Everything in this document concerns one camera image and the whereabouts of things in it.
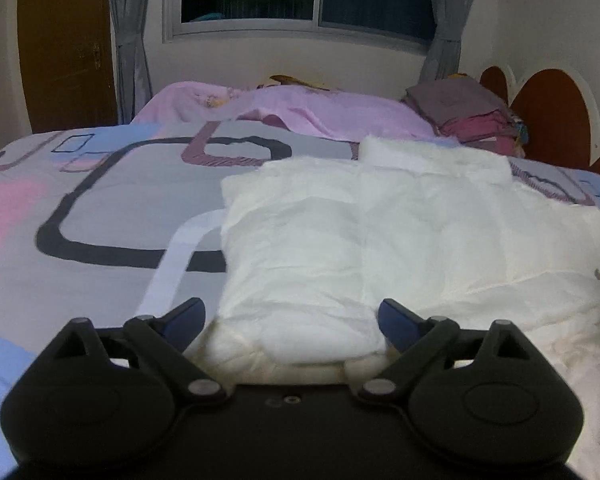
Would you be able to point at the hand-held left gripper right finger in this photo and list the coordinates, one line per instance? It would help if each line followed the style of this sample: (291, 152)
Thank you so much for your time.
(395, 321)

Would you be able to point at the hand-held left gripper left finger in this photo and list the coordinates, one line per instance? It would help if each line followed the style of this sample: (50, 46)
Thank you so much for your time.
(186, 313)

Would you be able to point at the large white garment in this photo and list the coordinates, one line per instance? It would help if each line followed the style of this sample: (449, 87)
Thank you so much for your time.
(360, 240)

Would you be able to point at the stack of folded clothes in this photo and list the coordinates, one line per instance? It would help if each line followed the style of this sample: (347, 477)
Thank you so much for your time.
(460, 110)

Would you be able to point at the patterned grey bed sheet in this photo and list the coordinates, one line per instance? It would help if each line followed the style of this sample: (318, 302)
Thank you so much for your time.
(110, 200)

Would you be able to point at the reddish brown scalloped headboard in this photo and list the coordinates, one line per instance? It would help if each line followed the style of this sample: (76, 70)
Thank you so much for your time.
(550, 110)

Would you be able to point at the pink blanket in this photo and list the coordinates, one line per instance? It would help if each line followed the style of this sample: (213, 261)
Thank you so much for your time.
(330, 110)

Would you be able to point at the yellow cloth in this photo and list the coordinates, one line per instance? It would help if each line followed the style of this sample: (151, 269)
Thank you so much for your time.
(292, 80)

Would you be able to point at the grey curtain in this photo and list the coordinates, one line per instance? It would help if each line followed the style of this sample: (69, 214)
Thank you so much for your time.
(129, 35)
(447, 25)

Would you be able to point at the brown wooden door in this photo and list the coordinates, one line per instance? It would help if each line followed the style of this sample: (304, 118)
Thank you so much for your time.
(65, 45)

